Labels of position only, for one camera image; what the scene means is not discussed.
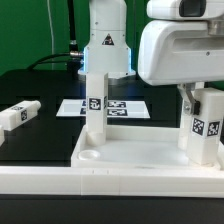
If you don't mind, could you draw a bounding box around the black cable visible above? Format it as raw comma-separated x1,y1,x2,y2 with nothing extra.
26,0,85,71

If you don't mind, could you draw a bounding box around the white left obstacle bar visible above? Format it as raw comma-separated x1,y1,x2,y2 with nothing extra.
0,125,5,147

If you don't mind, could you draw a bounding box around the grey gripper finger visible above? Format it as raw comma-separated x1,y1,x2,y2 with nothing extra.
177,83,201,115

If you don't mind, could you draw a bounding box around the white obstacle bar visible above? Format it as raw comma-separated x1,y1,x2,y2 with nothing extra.
0,125,5,147
0,166,224,198

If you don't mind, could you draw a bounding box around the white desk top tray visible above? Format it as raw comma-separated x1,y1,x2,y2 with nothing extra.
71,125,224,170

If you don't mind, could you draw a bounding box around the white cable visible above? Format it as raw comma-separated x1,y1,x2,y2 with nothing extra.
46,0,56,70

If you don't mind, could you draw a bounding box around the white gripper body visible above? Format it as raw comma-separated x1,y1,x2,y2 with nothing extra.
138,20,224,85

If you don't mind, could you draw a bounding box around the white front obstacle bar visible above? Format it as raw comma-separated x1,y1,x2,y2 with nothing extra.
0,166,224,198

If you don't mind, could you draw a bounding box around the AprilTag marker sheet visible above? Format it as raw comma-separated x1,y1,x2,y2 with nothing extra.
56,99,150,119

